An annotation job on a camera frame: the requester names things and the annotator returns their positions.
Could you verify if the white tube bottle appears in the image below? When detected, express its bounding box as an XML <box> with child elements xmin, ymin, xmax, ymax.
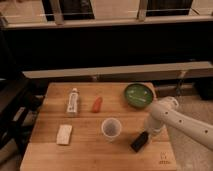
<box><xmin>67</xmin><ymin>88</ymin><xmax>79</xmax><ymax>117</ymax></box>

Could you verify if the dark side table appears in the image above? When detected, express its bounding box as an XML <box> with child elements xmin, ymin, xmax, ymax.
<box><xmin>0</xmin><ymin>78</ymin><xmax>42</xmax><ymax>155</ymax></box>

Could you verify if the black eraser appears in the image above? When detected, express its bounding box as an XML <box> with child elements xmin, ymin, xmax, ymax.
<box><xmin>131</xmin><ymin>131</ymin><xmax>149</xmax><ymax>152</ymax></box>

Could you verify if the orange carrot toy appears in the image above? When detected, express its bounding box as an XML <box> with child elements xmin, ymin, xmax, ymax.
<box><xmin>92</xmin><ymin>97</ymin><xmax>103</xmax><ymax>113</ymax></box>

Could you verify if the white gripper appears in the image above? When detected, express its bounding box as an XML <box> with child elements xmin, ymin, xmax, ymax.
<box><xmin>144</xmin><ymin>115</ymin><xmax>164</xmax><ymax>135</ymax></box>

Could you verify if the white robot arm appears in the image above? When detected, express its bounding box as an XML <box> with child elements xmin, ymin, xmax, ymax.
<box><xmin>144</xmin><ymin>96</ymin><xmax>213</xmax><ymax>150</ymax></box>

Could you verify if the green bowl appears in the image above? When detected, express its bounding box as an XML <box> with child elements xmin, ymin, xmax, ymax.
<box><xmin>124</xmin><ymin>83</ymin><xmax>154</xmax><ymax>108</ymax></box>

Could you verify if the white sponge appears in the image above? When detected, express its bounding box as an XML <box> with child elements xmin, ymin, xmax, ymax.
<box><xmin>56</xmin><ymin>125</ymin><xmax>72</xmax><ymax>145</ymax></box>

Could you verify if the clear plastic cup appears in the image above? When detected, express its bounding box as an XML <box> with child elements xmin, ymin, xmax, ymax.
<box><xmin>101</xmin><ymin>118</ymin><xmax>122</xmax><ymax>142</ymax></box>

